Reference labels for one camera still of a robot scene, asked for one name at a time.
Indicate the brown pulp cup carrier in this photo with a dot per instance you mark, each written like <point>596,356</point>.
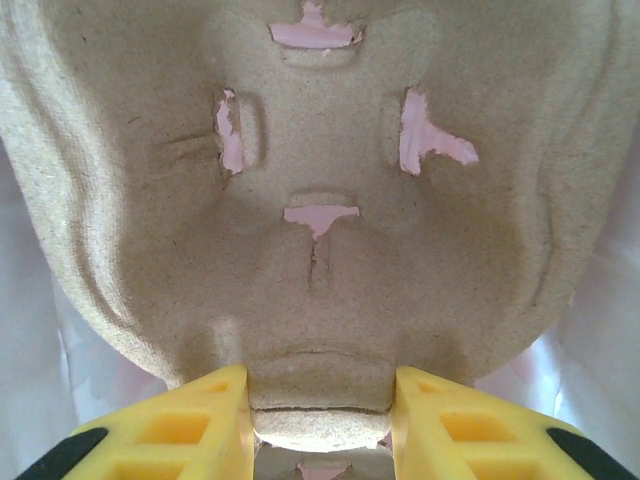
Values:
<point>320,300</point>

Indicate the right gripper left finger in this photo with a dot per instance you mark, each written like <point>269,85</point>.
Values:
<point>175,430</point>

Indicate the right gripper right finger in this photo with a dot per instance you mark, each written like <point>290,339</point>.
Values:
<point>465,430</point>

